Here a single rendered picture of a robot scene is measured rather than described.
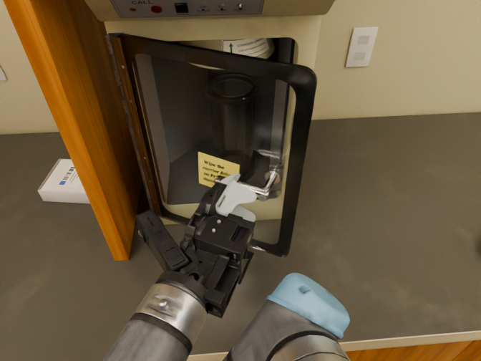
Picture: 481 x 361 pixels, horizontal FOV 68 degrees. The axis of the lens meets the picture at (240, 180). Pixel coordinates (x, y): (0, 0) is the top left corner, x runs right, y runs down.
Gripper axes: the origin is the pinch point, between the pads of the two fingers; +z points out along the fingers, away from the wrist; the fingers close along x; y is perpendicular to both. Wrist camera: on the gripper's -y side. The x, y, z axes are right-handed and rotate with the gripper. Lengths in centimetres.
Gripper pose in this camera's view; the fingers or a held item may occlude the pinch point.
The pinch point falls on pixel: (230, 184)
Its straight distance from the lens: 56.1
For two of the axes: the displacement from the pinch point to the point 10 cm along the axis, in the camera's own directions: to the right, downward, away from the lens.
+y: 9.3, 2.6, -2.7
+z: 3.8, -6.4, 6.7
